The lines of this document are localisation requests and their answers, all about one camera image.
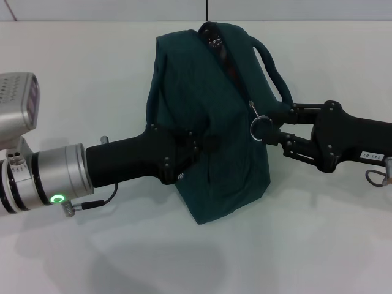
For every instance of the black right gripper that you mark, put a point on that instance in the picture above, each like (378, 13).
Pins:
(352, 137)

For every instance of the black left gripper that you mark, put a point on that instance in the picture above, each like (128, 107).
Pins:
(131, 159)

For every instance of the dark teal lunch bag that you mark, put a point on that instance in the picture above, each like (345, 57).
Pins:
(220, 153)

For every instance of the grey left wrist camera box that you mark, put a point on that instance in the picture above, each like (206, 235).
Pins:
(18, 104)

